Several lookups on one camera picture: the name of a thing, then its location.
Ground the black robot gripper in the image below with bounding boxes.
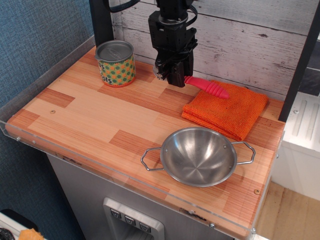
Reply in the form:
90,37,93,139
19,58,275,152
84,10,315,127
148,11,198,88

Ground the black vertical post right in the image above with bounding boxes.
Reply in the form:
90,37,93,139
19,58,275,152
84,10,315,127
278,1,320,122

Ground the black vertical post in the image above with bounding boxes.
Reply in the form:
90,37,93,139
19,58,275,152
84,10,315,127
89,0,114,47
278,1,320,122

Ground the green orange patterned tin can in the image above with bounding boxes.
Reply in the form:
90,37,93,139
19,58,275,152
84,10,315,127
95,40,136,88

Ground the silver toy fridge cabinet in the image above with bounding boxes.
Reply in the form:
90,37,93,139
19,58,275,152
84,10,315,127
48,155,232,240

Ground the dispenser button panel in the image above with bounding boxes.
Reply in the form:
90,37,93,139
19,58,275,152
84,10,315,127
103,197,165,240

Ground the red handled metal spoon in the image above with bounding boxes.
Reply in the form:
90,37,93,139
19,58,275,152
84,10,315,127
184,76,230,99

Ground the steel bowl with handles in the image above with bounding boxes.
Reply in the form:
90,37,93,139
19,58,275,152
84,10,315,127
140,126,257,188

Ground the orange folded cloth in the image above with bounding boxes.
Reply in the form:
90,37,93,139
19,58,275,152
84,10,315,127
181,80,268,141

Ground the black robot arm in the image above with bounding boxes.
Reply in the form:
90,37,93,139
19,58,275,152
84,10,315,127
148,0,198,88

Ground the clear acrylic table guard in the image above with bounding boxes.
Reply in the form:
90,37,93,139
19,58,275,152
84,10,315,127
1,39,284,240

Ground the white plastic toy appliance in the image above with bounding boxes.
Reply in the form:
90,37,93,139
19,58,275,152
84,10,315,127
271,92,320,200

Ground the black object bottom left corner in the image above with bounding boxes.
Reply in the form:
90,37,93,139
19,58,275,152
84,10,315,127
0,209,38,240

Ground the black vertical post left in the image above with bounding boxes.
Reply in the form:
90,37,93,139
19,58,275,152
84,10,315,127
89,0,114,47

